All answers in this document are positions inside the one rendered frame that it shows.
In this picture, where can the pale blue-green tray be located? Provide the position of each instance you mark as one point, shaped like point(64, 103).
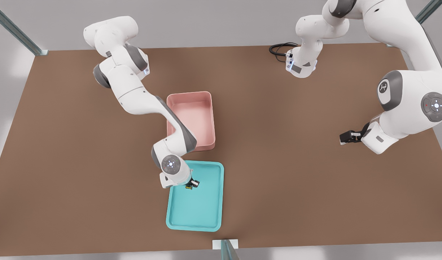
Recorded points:
point(199, 202)

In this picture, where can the pink plastic box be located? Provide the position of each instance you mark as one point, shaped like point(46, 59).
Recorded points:
point(193, 119)

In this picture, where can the silver frame post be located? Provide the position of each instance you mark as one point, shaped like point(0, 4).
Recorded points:
point(15, 30)
point(226, 249)
point(428, 11)

